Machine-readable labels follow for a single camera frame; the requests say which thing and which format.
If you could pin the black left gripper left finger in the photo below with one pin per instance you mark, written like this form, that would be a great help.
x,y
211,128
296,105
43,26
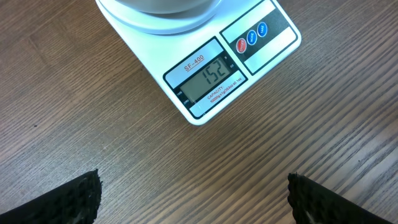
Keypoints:
x,y
74,202

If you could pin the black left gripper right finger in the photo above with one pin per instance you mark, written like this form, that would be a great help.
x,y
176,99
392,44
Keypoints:
x,y
313,203

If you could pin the white digital kitchen scale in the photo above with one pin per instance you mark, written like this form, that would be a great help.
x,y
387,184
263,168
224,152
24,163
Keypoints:
x,y
205,57

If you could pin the white bowl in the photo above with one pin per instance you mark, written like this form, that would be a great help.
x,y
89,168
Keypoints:
x,y
165,7

